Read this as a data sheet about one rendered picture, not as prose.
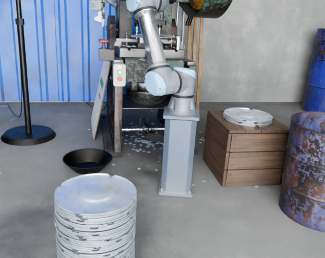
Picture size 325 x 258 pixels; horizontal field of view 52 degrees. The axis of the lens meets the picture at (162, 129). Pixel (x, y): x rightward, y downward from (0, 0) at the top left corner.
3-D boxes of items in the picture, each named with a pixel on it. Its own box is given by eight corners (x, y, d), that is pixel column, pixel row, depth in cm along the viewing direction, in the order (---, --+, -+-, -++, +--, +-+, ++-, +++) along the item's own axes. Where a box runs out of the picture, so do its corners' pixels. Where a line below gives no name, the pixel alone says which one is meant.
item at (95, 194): (146, 181, 131) (146, 179, 130) (119, 223, 104) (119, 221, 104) (78, 170, 137) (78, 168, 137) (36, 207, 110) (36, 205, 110)
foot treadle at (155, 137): (164, 147, 218) (165, 139, 216) (149, 147, 215) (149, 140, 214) (148, 119, 272) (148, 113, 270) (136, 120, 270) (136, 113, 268)
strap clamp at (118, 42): (138, 46, 232) (138, 31, 229) (113, 45, 229) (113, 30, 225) (136, 45, 238) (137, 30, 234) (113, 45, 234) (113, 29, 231)
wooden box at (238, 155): (282, 184, 200) (292, 129, 189) (222, 187, 193) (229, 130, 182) (254, 157, 237) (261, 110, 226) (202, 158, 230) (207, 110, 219)
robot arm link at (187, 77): (199, 94, 171) (201, 68, 167) (179, 97, 163) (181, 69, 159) (184, 89, 180) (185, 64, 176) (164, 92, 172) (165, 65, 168)
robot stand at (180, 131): (192, 197, 181) (200, 117, 166) (158, 194, 181) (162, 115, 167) (191, 181, 198) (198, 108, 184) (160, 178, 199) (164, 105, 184)
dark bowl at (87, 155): (114, 177, 197) (114, 167, 195) (61, 180, 190) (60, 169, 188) (110, 157, 225) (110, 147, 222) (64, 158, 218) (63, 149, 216)
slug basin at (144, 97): (174, 106, 238) (175, 92, 235) (126, 107, 230) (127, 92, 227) (164, 95, 269) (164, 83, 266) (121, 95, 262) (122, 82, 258)
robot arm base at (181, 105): (196, 116, 168) (198, 97, 165) (166, 114, 168) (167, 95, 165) (195, 108, 182) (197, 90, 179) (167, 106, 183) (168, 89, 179)
